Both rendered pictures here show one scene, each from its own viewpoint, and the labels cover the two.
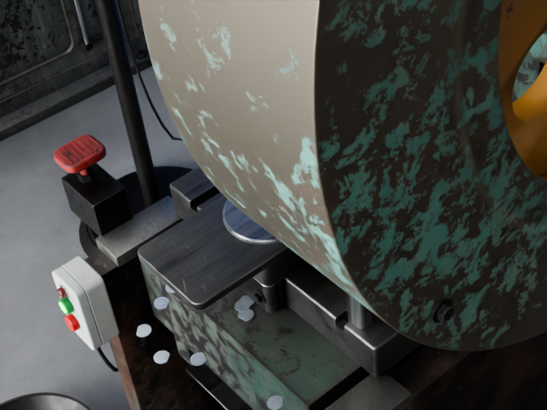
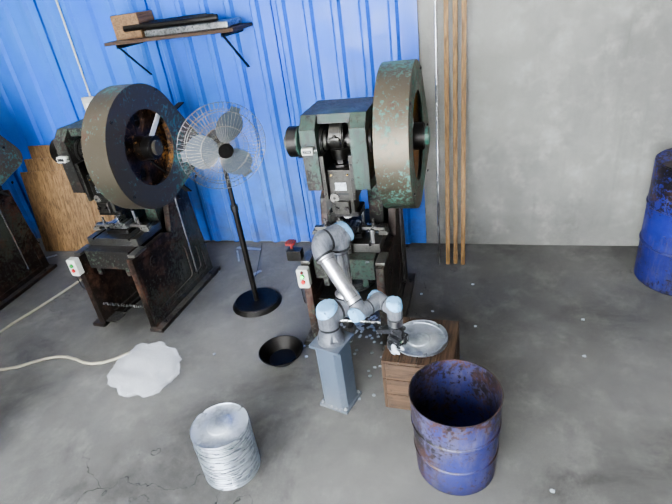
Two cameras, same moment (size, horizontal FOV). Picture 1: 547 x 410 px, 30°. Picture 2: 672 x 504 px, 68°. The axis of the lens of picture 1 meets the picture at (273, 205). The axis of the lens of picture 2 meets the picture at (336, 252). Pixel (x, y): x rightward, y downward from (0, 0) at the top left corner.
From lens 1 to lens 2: 2.16 m
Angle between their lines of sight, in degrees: 33
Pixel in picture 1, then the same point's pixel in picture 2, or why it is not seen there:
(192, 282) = not seen: hidden behind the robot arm
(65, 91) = (195, 289)
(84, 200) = (296, 252)
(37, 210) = (217, 316)
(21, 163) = (198, 310)
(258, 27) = (398, 149)
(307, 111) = (407, 156)
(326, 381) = (372, 256)
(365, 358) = (377, 249)
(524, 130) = not seen: hidden behind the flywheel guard
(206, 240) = not seen: hidden behind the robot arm
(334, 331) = (368, 248)
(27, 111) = (187, 297)
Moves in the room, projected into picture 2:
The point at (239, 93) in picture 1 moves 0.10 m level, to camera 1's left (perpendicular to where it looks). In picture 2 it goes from (394, 160) to (380, 166)
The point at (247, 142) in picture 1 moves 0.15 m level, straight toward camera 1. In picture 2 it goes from (395, 168) to (418, 173)
